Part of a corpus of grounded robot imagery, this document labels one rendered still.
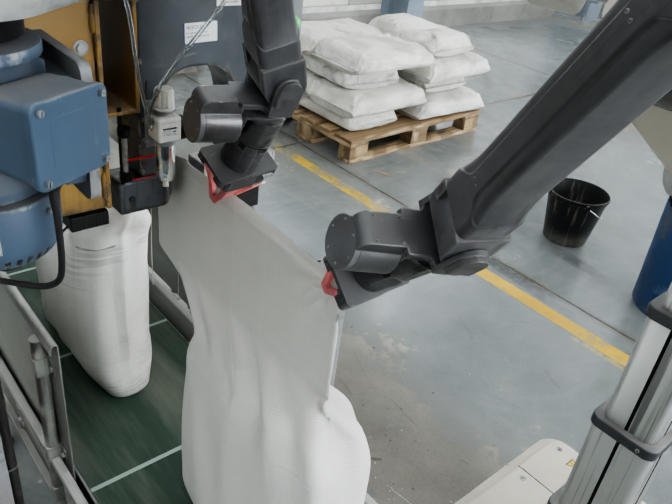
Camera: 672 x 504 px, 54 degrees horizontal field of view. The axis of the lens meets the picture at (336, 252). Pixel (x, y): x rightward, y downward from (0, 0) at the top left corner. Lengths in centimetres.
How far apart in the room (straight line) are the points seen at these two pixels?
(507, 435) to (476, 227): 171
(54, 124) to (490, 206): 42
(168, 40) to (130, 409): 92
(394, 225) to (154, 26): 51
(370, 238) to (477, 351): 196
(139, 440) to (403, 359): 115
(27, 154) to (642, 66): 54
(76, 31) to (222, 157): 25
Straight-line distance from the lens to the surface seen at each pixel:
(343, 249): 65
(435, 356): 248
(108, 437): 160
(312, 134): 405
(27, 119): 69
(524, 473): 182
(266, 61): 82
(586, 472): 145
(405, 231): 66
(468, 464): 215
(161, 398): 167
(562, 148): 51
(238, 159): 94
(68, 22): 98
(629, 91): 46
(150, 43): 102
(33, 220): 81
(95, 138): 75
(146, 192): 109
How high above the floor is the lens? 154
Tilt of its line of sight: 31 degrees down
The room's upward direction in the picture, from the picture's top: 8 degrees clockwise
